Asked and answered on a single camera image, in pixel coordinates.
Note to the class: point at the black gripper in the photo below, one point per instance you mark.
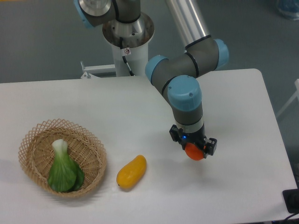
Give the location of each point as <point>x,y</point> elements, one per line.
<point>197,138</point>

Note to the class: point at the orange fruit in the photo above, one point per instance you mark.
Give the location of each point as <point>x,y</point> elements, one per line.
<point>193,152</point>

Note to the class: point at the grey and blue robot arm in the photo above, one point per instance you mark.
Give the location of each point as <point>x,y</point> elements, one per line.
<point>175,79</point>

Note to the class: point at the yellow mango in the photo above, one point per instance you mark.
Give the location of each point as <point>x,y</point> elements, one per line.
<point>132,172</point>

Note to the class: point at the black device at table edge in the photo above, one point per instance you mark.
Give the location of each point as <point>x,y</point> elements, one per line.
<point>291,198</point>

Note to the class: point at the green bok choy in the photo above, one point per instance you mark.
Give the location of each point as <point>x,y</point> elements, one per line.
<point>65,174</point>

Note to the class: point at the woven wicker basket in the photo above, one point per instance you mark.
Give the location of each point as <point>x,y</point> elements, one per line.
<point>36,154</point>

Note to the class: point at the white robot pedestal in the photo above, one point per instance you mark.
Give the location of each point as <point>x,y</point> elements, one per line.
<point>130,43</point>

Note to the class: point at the white metal bracket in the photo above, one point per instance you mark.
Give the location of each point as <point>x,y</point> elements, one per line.
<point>97,71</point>

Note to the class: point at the white frame at right edge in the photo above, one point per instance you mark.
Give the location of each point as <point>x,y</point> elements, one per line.
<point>287,105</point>

